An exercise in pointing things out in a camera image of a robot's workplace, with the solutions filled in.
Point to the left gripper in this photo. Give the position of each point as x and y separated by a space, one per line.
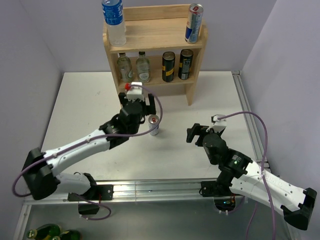
151 106

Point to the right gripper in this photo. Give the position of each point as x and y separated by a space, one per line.
196 129

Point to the Red Bull can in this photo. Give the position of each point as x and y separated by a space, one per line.
153 123
194 21

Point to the clear glass bottle green cap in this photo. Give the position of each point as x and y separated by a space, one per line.
125 68

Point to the clear glass bottle front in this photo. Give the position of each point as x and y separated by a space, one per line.
143 68

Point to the black can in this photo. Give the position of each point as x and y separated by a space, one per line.
168 66
185 62

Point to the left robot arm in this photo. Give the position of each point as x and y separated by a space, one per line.
43 171

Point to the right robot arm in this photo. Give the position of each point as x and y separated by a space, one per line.
240 175

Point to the wooden shelf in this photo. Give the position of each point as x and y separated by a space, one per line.
155 30

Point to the plastic water bottle blue label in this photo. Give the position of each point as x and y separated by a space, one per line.
114 19

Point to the green bottles lower left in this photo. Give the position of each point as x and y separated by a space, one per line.
53 232

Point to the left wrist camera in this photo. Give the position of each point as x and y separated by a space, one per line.
134 91

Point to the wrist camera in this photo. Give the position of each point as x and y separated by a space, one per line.
219 123
134 91

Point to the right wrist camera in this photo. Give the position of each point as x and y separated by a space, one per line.
219 123

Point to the aluminium rail frame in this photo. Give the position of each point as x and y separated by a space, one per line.
90 90

